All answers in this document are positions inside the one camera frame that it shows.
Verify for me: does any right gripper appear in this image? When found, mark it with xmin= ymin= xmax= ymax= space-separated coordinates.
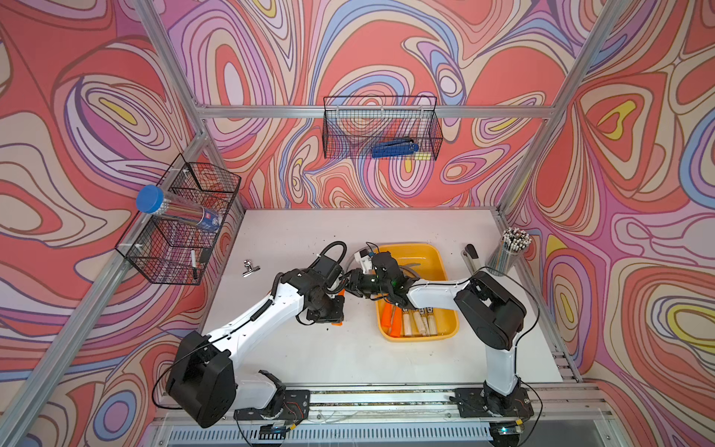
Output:
xmin=341 ymin=268 xmax=391 ymax=298

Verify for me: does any yellow plastic tray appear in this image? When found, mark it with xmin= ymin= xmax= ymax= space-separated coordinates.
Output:
xmin=375 ymin=243 xmax=459 ymax=343

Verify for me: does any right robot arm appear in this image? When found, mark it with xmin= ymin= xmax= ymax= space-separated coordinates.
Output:
xmin=344 ymin=251 xmax=527 ymax=416

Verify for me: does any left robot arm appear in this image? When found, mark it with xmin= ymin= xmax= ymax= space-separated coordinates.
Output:
xmin=164 ymin=240 xmax=347 ymax=428

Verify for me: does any silver bulldog clip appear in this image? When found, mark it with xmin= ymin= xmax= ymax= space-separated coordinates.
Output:
xmin=242 ymin=259 xmax=261 ymax=278

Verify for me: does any black marker in basket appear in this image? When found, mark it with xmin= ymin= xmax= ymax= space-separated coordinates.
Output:
xmin=190 ymin=250 xmax=198 ymax=281

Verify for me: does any cup of pencils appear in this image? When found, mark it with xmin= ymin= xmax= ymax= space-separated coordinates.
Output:
xmin=485 ymin=227 xmax=533 ymax=277

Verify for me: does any blue tool in basket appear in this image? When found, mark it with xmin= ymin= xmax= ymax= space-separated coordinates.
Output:
xmin=371 ymin=138 xmax=420 ymax=158

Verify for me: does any clear bottle blue cap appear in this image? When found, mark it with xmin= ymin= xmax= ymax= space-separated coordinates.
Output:
xmin=135 ymin=186 xmax=222 ymax=233

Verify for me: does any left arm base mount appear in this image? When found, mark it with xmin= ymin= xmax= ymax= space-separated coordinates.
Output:
xmin=232 ymin=370 xmax=311 ymax=423

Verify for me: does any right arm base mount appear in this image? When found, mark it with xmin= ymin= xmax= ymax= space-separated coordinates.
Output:
xmin=449 ymin=385 xmax=534 ymax=419

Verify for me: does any back wire basket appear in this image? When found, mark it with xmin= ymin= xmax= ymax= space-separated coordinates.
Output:
xmin=322 ymin=93 xmax=443 ymax=160

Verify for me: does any wire basket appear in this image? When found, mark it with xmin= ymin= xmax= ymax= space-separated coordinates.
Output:
xmin=322 ymin=93 xmax=443 ymax=160
xmin=115 ymin=155 xmax=241 ymax=285

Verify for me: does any left wire basket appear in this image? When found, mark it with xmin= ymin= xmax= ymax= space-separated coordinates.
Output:
xmin=115 ymin=155 xmax=241 ymax=285

